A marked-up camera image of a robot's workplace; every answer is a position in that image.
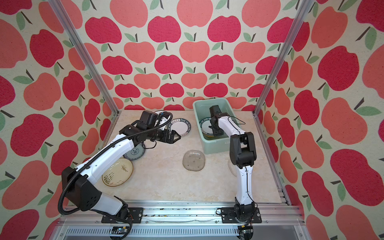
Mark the clear glass square plate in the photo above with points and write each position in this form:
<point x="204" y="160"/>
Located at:
<point x="194" y="160"/>

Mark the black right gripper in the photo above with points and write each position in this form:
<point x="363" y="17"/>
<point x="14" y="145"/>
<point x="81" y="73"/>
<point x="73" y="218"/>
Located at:
<point x="216" y="132"/>

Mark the white plate blue rim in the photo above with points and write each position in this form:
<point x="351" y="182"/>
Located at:
<point x="162" y="114"/>

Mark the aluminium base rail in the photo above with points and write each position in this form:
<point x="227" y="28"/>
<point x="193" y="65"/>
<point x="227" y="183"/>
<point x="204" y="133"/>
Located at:
<point x="185" y="221"/>

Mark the cream plate brown rim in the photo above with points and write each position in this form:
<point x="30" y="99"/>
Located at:
<point x="118" y="173"/>

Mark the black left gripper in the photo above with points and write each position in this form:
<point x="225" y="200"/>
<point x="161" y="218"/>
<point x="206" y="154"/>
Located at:
<point x="171" y="140"/>

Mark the mint green plastic bin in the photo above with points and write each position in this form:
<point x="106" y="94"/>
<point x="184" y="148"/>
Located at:
<point x="212" y="145"/>

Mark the aluminium corner post left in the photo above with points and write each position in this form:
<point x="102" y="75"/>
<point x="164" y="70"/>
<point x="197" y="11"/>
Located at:
<point x="71" y="31"/>

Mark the aluminium corner post right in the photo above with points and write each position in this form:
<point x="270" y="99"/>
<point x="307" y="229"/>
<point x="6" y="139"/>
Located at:
<point x="286" y="47"/>

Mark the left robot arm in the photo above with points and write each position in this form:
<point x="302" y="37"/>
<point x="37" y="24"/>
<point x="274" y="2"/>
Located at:
<point x="78" y="184"/>

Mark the clear glass round plate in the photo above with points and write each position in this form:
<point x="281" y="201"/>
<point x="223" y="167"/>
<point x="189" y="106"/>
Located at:
<point x="232" y="168"/>

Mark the aluminium corner post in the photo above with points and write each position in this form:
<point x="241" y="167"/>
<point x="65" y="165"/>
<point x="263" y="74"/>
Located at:
<point x="286" y="47"/>
<point x="71" y="31"/>

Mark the blue floral patterned plate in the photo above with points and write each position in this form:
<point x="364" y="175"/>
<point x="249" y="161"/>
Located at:
<point x="136" y="153"/>

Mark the green rim plate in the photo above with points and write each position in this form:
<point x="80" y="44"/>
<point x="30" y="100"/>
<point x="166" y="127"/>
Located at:
<point x="207" y="131"/>
<point x="181" y="126"/>

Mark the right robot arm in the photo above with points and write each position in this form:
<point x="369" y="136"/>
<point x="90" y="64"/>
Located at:
<point x="242" y="155"/>

